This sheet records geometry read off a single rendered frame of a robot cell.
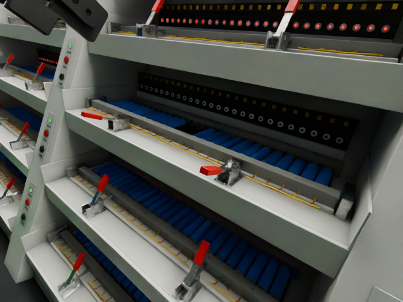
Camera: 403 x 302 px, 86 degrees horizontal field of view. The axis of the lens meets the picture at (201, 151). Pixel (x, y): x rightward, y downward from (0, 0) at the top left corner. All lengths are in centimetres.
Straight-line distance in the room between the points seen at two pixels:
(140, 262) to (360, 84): 41
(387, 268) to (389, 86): 18
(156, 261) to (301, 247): 25
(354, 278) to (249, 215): 12
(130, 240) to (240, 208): 25
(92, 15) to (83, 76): 41
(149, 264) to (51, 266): 33
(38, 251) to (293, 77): 71
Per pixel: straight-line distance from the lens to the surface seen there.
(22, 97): 89
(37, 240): 76
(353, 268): 29
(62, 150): 65
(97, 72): 65
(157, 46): 44
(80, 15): 23
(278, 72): 31
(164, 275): 42
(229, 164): 30
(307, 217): 30
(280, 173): 32
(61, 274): 68
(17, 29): 105
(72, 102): 63
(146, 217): 48
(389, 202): 28
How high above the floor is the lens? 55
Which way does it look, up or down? 6 degrees down
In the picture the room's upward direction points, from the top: 19 degrees clockwise
